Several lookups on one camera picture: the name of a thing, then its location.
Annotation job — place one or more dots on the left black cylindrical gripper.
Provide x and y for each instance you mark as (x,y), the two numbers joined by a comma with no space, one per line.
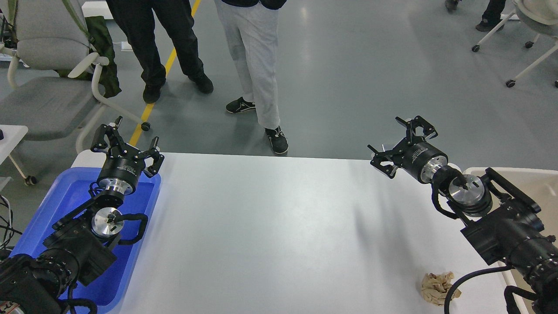
(118,172)

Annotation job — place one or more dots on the right black cylindrical gripper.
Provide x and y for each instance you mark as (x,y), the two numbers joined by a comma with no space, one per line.
(421,160)

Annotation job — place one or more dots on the brown paper ball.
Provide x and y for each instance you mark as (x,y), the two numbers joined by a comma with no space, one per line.
(435,287)

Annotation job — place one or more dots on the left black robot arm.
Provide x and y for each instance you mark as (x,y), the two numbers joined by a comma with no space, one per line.
(80,249)

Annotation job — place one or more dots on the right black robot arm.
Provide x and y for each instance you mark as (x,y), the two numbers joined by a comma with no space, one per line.
(463,196)

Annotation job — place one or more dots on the metal floor plate left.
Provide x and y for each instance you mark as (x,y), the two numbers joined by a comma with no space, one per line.
(387,148)

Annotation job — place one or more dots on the white floor power adapter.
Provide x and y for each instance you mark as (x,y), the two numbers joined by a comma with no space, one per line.
(125,46)

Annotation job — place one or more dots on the grey office chair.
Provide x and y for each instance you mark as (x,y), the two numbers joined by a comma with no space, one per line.
(61,78)

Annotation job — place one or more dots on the white side table left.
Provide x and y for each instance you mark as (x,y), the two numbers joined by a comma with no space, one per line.
(12,135)

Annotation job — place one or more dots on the blue plastic tray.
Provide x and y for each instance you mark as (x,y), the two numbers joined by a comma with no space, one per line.
(70,190)

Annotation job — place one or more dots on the person feet top right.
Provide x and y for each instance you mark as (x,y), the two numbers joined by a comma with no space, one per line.
(490,18)

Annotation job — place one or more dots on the person in grey sweatpants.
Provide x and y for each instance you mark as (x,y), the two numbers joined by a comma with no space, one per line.
(251,31)

